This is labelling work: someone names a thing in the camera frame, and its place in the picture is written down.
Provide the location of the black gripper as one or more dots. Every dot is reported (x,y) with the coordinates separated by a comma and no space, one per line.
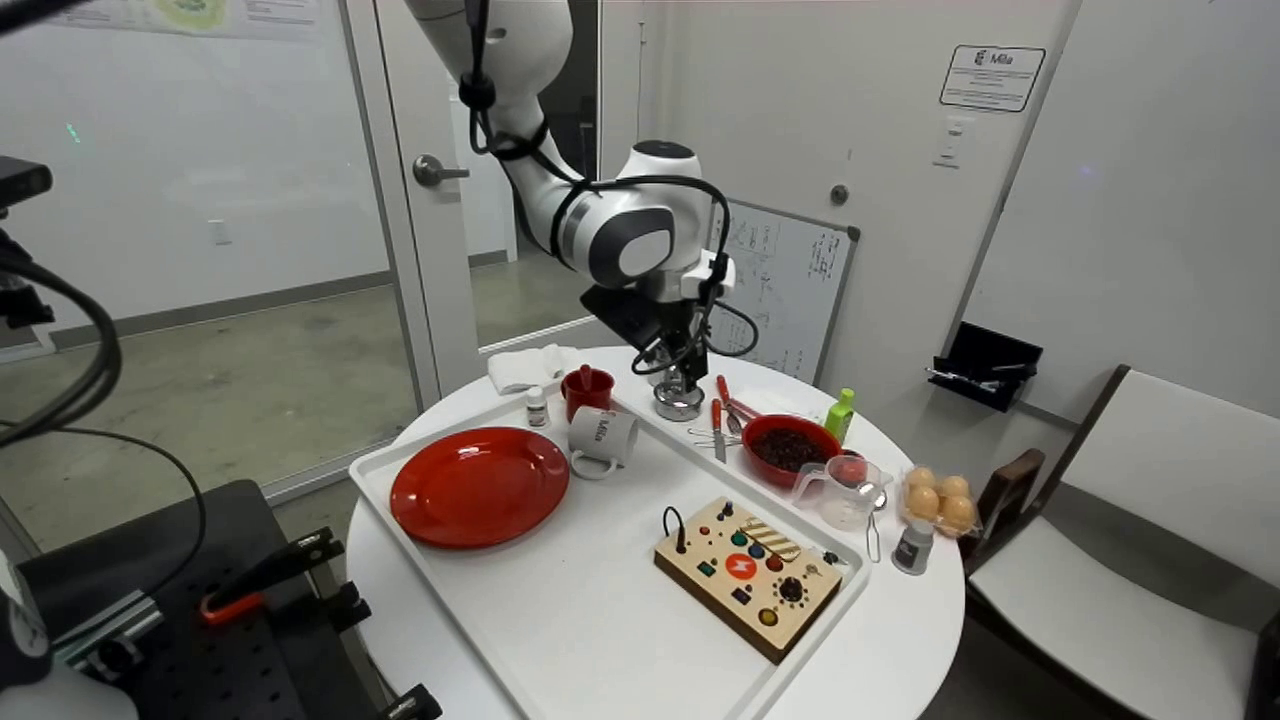
(665,320)

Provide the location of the white ceramic mug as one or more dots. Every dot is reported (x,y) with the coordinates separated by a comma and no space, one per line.
(602,439)

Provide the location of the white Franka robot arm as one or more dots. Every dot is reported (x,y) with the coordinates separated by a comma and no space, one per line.
(586,200)

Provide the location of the red mug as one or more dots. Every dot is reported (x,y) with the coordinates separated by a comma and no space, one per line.
(586,391)

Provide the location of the small metal pot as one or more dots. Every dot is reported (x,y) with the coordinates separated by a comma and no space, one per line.
(678,402)

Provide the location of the red tongs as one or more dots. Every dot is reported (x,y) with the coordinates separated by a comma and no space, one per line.
(727,405)

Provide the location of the red bowl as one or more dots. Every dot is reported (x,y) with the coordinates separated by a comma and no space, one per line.
(789,450)

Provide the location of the small leaning whiteboard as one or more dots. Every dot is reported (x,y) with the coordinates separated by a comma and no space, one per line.
(789,286)

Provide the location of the small white bottle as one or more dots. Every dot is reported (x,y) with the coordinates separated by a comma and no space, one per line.
(537,405)

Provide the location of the green plastic bottle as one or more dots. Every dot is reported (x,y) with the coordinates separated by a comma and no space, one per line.
(842,412)

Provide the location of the clear measuring cup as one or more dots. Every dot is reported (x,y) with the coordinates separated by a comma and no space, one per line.
(842,488)

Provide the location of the wooden busy board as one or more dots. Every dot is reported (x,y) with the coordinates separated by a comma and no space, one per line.
(749,576)

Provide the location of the red plate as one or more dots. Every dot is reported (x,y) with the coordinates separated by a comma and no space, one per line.
(481,486)

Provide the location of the white plastic tray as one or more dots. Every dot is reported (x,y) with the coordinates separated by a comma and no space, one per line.
(586,627)

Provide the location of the glass door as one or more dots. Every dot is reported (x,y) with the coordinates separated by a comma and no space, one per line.
(440,243)

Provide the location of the clear cup with eggs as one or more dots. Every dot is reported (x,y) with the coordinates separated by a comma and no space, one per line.
(937,501)

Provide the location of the small salt shaker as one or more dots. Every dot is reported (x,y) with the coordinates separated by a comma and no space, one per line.
(913,544)

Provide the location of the white folding chair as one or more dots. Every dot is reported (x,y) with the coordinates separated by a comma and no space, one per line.
(1144,534)

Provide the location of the round wall door stop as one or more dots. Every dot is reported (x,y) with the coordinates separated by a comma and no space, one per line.
(837,194)

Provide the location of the black wall holder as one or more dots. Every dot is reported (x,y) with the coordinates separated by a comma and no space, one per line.
(986,365)

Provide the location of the white light switch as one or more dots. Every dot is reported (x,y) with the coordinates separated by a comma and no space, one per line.
(947,147)

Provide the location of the white wall sign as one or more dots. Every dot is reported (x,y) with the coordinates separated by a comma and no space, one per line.
(994,76)

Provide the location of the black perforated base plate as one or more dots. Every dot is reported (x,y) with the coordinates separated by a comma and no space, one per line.
(200,643)

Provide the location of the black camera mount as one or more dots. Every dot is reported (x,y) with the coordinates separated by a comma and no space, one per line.
(23,255)

